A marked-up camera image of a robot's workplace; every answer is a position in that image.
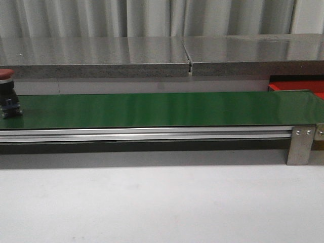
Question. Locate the red mushroom push button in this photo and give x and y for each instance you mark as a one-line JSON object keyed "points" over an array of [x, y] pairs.
{"points": [[10, 105]]}

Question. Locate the green conveyor belt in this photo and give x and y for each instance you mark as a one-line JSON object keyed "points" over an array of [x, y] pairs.
{"points": [[281, 108]]}

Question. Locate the grey stone countertop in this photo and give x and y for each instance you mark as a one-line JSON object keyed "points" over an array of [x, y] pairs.
{"points": [[103, 65]]}

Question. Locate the red plastic tray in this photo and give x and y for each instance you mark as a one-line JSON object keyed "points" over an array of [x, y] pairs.
{"points": [[315, 86]]}

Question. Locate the white pleated curtain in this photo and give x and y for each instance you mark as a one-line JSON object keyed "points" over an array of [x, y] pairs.
{"points": [[158, 18]]}

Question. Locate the steel conveyor support bracket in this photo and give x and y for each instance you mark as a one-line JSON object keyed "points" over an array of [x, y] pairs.
{"points": [[300, 146]]}

